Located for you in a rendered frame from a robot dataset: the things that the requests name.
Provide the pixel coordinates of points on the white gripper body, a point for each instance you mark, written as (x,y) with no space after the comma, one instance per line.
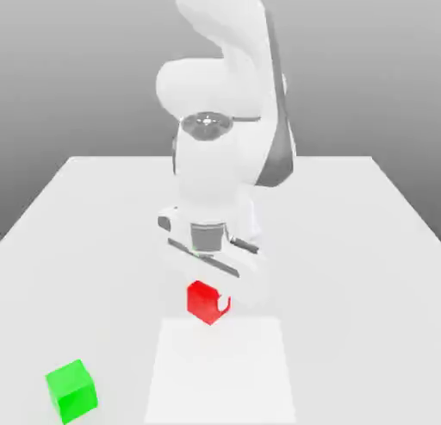
(241,283)

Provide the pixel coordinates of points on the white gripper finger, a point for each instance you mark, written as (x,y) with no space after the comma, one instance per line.
(225,295)

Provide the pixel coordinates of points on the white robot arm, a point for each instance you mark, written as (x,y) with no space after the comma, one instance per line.
(220,163)

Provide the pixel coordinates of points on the small red cube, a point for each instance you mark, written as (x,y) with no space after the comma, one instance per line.
(201,302)

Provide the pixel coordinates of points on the small green cube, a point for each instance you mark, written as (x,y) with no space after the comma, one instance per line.
(70,390)

